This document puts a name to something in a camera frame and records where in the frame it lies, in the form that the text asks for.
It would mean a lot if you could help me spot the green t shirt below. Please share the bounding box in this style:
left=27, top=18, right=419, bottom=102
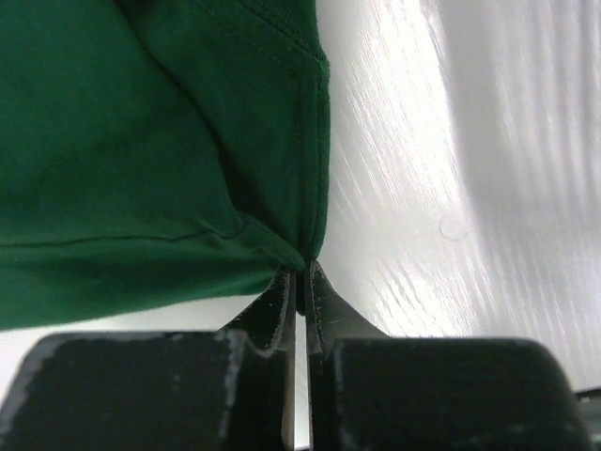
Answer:
left=1, top=1, right=330, bottom=330

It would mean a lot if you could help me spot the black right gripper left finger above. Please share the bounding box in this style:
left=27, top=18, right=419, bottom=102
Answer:
left=1, top=270, right=297, bottom=450

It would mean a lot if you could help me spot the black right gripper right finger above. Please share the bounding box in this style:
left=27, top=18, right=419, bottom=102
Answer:
left=302, top=263, right=592, bottom=450

